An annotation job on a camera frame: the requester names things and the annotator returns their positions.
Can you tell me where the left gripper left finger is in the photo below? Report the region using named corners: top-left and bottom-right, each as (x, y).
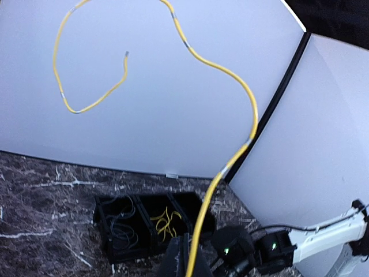
top-left (156, 235), bottom-right (186, 277)

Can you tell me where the black three-compartment bin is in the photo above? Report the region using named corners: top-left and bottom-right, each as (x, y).
top-left (93, 192), bottom-right (202, 264)

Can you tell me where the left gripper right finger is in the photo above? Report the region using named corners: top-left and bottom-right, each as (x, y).
top-left (184, 233), bottom-right (212, 277)

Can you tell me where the grey cable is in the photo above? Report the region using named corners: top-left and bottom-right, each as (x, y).
top-left (105, 194), bottom-right (140, 254)

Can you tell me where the yellow cable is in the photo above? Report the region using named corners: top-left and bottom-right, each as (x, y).
top-left (150, 207), bottom-right (183, 243)
top-left (52, 0), bottom-right (259, 277)

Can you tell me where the right black frame post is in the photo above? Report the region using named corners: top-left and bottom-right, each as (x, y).
top-left (224, 32), bottom-right (311, 185)

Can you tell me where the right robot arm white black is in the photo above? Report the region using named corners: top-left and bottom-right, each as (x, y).
top-left (211, 200), bottom-right (368, 276)

